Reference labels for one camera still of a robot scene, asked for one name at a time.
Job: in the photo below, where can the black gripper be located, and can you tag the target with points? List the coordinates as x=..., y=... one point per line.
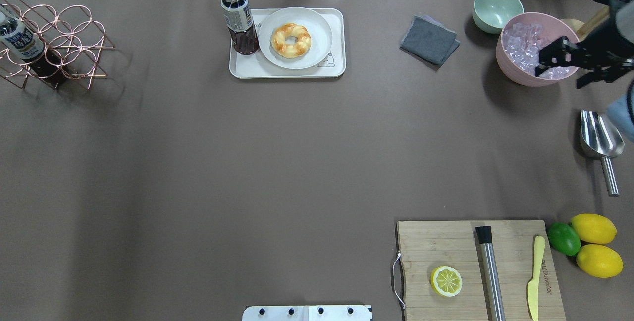
x=615, y=57

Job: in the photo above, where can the twisted glazed donut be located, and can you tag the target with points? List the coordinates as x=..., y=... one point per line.
x=291, y=40

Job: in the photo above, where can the white round plate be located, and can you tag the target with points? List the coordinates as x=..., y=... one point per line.
x=316, y=25

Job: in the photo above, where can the cream rabbit tray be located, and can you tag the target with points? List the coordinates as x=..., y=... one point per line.
x=257, y=66

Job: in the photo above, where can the dark tea bottle on tray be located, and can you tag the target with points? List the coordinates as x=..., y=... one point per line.
x=238, y=17

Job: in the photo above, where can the wooden mug tree stand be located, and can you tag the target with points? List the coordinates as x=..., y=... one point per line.
x=582, y=29

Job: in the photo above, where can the pink bowl of ice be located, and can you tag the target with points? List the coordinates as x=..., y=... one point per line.
x=517, y=50

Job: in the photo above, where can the mint green bowl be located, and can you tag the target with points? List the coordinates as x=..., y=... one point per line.
x=491, y=16

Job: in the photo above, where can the steel ice scoop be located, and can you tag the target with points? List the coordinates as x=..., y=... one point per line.
x=601, y=140

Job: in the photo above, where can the grey folded cloth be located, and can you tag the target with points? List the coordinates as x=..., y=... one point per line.
x=428, y=39

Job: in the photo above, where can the upper yellow lemon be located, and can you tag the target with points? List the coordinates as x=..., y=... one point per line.
x=593, y=228

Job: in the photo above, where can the yellow lemon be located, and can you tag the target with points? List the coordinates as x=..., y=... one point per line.
x=599, y=261
x=593, y=228

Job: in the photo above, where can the green lime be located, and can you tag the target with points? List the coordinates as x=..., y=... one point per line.
x=564, y=239

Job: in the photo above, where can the steel muddler black tip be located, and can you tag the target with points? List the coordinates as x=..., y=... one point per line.
x=492, y=280

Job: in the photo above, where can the lower yellow lemon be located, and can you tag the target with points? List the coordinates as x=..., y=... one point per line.
x=599, y=261

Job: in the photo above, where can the bamboo cutting board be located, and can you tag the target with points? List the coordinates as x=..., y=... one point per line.
x=426, y=245

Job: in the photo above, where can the yellow plastic knife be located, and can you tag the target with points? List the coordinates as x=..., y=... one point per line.
x=532, y=287

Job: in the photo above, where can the lemon half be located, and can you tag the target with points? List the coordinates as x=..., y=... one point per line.
x=446, y=281

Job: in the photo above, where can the tea bottle in rack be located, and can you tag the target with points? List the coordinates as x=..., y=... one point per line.
x=22, y=43

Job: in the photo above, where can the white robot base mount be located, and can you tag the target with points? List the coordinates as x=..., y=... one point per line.
x=308, y=313

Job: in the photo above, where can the copper wire bottle rack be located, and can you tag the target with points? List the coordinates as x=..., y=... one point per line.
x=68, y=46

